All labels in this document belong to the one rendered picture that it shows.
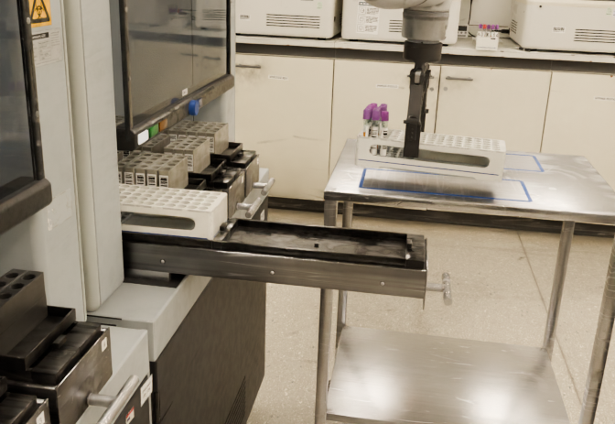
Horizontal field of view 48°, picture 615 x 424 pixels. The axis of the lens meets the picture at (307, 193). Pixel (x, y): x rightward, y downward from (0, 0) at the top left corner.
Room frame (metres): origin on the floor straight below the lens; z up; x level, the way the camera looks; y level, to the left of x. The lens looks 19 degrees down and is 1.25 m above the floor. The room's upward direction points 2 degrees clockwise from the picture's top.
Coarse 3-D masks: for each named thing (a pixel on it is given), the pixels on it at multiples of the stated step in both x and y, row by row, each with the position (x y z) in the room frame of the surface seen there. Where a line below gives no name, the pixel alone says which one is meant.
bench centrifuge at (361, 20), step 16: (352, 0) 3.36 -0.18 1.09; (352, 16) 3.36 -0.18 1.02; (368, 16) 3.35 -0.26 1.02; (384, 16) 3.34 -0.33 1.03; (400, 16) 3.33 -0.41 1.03; (352, 32) 3.36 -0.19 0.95; (368, 32) 3.35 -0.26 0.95; (384, 32) 3.34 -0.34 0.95; (400, 32) 3.33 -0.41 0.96; (448, 32) 3.30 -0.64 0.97
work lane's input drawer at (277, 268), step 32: (224, 224) 1.08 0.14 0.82; (256, 224) 1.13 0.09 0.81; (288, 224) 1.12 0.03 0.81; (128, 256) 1.04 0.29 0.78; (160, 256) 1.03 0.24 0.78; (192, 256) 1.02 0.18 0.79; (224, 256) 1.02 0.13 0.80; (256, 256) 1.01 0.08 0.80; (288, 256) 1.01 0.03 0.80; (320, 256) 1.00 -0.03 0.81; (352, 256) 1.00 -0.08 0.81; (384, 256) 0.99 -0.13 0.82; (416, 256) 1.00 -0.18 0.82; (352, 288) 0.99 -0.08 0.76; (384, 288) 0.98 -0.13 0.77; (416, 288) 0.97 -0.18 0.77; (448, 288) 1.02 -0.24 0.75
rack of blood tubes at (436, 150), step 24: (360, 144) 1.36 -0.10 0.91; (384, 144) 1.35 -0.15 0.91; (432, 144) 1.33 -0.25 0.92; (456, 144) 1.34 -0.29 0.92; (480, 144) 1.35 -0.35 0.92; (504, 144) 1.36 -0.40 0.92; (384, 168) 1.35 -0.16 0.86; (408, 168) 1.34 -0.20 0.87; (456, 168) 1.31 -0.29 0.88; (480, 168) 1.30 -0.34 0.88
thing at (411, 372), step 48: (336, 192) 1.30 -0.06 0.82; (384, 192) 1.31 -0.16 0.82; (432, 192) 1.32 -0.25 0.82; (480, 192) 1.33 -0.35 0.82; (528, 192) 1.34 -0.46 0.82; (576, 192) 1.35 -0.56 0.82; (336, 336) 1.72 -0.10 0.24; (384, 336) 1.67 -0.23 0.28; (432, 336) 1.68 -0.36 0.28; (336, 384) 1.44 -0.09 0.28; (384, 384) 1.44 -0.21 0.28; (432, 384) 1.45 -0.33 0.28; (480, 384) 1.46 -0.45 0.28; (528, 384) 1.47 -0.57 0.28
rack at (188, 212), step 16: (128, 192) 1.12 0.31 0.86; (144, 192) 1.12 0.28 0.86; (160, 192) 1.13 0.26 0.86; (176, 192) 1.13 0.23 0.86; (192, 192) 1.14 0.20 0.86; (208, 192) 1.14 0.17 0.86; (224, 192) 1.14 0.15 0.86; (128, 208) 1.06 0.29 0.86; (144, 208) 1.05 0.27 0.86; (160, 208) 1.05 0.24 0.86; (176, 208) 1.05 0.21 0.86; (192, 208) 1.06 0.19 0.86; (208, 208) 1.05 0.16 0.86; (224, 208) 1.11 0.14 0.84; (128, 224) 1.06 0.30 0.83; (144, 224) 1.11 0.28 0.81; (160, 224) 1.12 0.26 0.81; (176, 224) 1.12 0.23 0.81; (192, 224) 1.12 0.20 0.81; (208, 224) 1.04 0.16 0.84
